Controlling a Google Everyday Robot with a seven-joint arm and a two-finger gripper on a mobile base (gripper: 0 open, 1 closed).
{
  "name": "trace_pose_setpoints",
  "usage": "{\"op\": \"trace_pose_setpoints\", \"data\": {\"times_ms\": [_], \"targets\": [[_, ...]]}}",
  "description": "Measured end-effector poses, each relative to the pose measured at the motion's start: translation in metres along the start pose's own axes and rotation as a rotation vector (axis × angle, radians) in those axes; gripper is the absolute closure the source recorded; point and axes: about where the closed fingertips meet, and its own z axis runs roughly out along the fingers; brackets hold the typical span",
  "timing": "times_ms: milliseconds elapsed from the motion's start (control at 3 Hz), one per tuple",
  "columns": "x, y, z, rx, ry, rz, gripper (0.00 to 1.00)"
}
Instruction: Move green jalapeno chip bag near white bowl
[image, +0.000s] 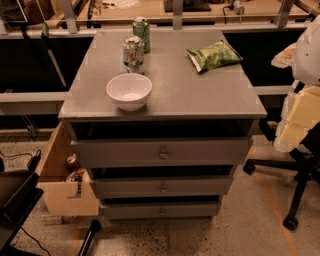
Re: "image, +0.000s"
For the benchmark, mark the green jalapeno chip bag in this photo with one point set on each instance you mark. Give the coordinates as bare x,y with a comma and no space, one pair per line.
216,55

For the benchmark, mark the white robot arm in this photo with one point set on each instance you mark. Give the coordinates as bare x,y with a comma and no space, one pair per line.
301,108

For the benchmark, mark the white bowl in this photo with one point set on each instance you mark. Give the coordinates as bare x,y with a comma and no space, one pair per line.
129,91

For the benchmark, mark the grey drawer cabinet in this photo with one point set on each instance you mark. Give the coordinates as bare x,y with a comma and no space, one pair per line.
184,104

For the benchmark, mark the middle grey drawer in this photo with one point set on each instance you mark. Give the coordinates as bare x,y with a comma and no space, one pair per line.
161,186

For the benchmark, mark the grey drawer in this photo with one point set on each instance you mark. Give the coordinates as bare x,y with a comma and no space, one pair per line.
161,186
161,210
156,152

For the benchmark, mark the top grey drawer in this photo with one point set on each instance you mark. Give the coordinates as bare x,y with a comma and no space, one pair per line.
156,152

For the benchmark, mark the white soda can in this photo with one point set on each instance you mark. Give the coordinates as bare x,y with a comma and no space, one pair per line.
133,54

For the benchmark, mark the bottom grey drawer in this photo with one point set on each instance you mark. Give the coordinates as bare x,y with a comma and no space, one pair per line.
161,210

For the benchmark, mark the red can in box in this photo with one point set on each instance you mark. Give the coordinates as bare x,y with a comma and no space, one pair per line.
72,163

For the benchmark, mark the green soda can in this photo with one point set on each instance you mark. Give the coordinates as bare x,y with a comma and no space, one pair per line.
142,30

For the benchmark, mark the wooden side box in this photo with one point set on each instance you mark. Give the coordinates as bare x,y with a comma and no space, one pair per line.
63,197

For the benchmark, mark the black power adapter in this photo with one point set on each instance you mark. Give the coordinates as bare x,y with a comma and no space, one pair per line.
32,164

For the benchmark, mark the black stand at left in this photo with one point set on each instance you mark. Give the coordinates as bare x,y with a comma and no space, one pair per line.
18,196

